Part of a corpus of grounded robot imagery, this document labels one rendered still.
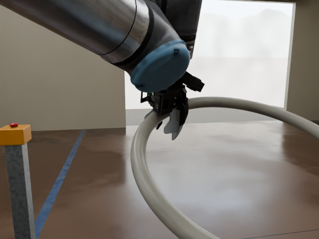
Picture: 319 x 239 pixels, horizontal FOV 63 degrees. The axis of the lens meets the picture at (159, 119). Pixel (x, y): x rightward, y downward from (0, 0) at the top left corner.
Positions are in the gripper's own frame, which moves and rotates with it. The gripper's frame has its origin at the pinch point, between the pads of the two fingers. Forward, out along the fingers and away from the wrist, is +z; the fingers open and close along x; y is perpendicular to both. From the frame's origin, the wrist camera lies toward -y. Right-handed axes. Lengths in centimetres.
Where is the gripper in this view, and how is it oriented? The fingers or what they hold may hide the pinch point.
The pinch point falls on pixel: (167, 129)
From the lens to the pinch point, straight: 68.1
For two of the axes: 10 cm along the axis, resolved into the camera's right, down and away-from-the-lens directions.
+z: -1.0, 8.4, 5.3
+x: 6.9, 4.4, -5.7
